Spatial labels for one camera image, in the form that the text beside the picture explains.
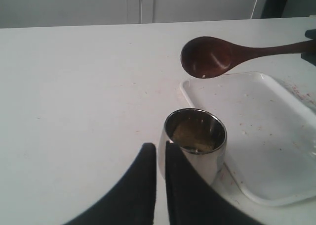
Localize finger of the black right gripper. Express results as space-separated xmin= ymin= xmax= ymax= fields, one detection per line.
xmin=301 ymin=52 xmax=316 ymax=66
xmin=305 ymin=29 xmax=316 ymax=40

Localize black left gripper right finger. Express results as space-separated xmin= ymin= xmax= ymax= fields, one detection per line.
xmin=164 ymin=140 xmax=246 ymax=225

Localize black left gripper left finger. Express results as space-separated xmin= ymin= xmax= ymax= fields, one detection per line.
xmin=67 ymin=143 xmax=157 ymax=225

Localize silver metal cup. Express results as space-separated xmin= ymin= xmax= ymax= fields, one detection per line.
xmin=158 ymin=108 xmax=228 ymax=185

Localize brown wooden spoon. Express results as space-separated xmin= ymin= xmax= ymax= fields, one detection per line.
xmin=180 ymin=36 xmax=316 ymax=79

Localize white plastic tray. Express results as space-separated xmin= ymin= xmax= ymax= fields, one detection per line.
xmin=180 ymin=72 xmax=316 ymax=206

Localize white cabinet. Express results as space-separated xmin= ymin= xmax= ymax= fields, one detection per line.
xmin=0 ymin=0 xmax=260 ymax=28

